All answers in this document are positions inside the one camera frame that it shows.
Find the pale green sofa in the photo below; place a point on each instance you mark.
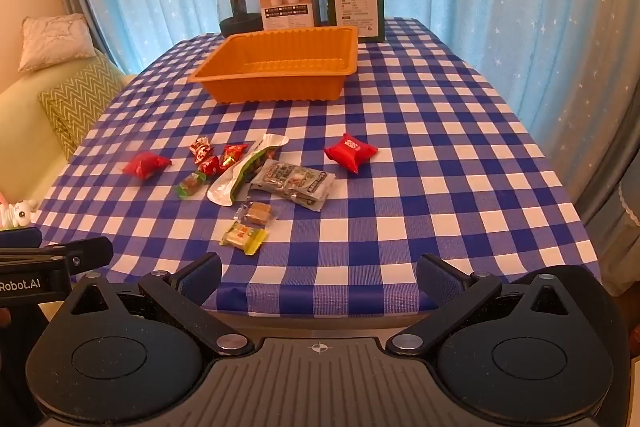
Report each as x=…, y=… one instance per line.
x=20, y=132

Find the yellow green snack packet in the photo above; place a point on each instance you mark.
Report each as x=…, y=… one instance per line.
x=245, y=236

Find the green zigzag pillow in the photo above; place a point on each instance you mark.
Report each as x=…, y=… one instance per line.
x=75, y=102

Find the grey snack packet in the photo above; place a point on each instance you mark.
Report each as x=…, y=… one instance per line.
x=292, y=179

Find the orange plastic tray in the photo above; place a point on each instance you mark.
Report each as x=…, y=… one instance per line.
x=260, y=87

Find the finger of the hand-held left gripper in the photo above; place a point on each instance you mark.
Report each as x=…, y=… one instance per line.
x=20, y=237
x=90, y=252

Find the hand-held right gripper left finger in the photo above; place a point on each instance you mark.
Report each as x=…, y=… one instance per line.
x=202, y=279

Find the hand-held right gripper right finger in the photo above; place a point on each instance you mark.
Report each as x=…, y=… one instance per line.
x=440, y=279

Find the red snack packet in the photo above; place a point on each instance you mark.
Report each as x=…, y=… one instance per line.
x=145, y=164
x=351, y=150

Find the long green white snack packet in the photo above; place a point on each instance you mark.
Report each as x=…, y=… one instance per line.
x=247, y=169

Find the dark glass jar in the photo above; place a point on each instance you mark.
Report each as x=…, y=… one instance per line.
x=235, y=24

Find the green wrapped candy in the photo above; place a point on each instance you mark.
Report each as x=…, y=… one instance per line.
x=189, y=184

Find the white toy figure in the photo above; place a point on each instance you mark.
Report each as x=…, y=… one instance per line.
x=17, y=213

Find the beige pillow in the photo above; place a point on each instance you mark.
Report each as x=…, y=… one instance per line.
x=55, y=42

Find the brown candy in clear wrapper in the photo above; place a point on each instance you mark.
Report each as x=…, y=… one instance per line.
x=255, y=212

